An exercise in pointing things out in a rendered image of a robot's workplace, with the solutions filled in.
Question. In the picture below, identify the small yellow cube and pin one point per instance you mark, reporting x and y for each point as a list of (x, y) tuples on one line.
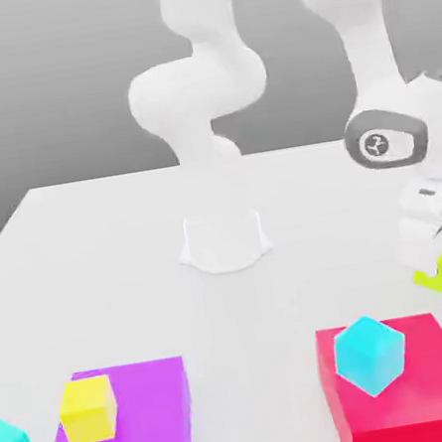
[(88, 411)]

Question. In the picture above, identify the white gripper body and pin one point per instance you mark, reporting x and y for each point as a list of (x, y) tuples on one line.
[(415, 242)]

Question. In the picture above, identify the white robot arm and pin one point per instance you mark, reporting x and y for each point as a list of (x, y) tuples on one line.
[(200, 87)]

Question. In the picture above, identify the large purple box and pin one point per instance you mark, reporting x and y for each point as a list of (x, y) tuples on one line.
[(152, 421)]

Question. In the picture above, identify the small cyan cube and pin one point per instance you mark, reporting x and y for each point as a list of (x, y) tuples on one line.
[(369, 354)]

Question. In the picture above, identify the large red box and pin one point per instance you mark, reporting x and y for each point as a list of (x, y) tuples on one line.
[(433, 392)]

